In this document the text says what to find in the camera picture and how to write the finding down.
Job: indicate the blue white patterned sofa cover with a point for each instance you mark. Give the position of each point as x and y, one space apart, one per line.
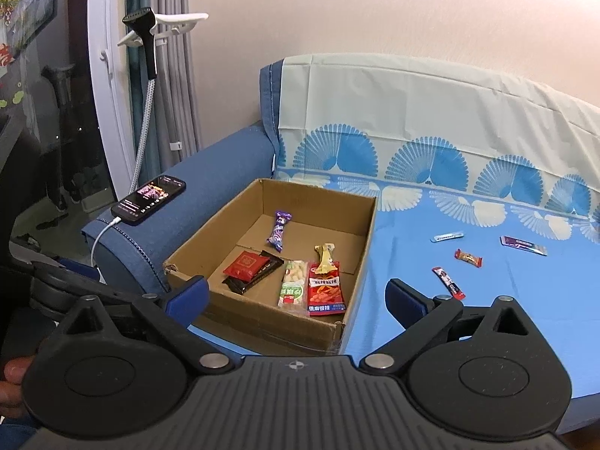
448 148

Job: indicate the white door frame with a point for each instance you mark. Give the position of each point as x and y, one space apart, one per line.
111 91

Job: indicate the gold yellow snack wrapper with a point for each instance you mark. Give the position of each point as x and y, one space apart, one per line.
326 262

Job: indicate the small red brown candy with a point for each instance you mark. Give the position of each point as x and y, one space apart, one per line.
469 258

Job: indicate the black chocolate bar wrapper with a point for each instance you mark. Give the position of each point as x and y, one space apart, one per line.
240 287

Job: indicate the person's left hand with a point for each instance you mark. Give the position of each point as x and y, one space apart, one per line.
11 396

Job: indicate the purple silver stick packet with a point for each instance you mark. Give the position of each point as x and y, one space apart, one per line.
523 245

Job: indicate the red white stick packet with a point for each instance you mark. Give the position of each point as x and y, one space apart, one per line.
449 284

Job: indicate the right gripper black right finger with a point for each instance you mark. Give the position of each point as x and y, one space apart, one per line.
426 322

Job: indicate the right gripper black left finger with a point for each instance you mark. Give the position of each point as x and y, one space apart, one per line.
169 316

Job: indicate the grey curtain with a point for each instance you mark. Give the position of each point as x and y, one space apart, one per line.
174 131

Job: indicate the purple candy wrapper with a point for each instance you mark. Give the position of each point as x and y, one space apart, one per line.
276 236

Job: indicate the white green rice cracker pack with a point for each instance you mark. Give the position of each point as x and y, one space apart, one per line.
293 298

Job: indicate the blue fabric sofa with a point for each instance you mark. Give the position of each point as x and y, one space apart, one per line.
131 257

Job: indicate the red spicy snack packet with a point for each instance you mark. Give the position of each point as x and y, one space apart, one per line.
324 292

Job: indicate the black smartphone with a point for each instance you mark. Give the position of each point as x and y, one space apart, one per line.
137 206

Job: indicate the red square snack packet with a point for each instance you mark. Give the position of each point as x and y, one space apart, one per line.
246 265

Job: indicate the small blue white candy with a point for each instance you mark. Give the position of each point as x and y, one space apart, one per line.
447 237

